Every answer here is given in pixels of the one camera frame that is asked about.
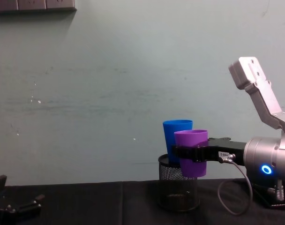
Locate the grey wall panel strip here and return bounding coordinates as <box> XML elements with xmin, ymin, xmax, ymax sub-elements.
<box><xmin>0</xmin><ymin>0</ymin><xmax>77</xmax><ymax>13</ymax></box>

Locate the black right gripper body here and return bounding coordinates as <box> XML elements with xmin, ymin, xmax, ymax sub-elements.
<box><xmin>207</xmin><ymin>137</ymin><xmax>248</xmax><ymax>165</ymax></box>

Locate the purple plastic cup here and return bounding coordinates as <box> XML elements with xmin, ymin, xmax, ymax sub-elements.
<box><xmin>173</xmin><ymin>129</ymin><xmax>209</xmax><ymax>178</ymax></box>

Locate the blue plastic cup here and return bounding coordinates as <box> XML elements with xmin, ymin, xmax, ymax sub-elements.
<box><xmin>163</xmin><ymin>120</ymin><xmax>194</xmax><ymax>164</ymax></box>

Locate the black table cloth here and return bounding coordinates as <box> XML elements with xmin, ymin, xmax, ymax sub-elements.
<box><xmin>0</xmin><ymin>178</ymin><xmax>285</xmax><ymax>225</ymax></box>

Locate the black mesh pen holder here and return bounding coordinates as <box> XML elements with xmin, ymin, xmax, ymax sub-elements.
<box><xmin>157</xmin><ymin>153</ymin><xmax>201</xmax><ymax>212</ymax></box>

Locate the thin dark gripper cable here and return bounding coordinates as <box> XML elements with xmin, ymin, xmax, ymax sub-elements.
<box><xmin>217</xmin><ymin>153</ymin><xmax>254</xmax><ymax>216</ymax></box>

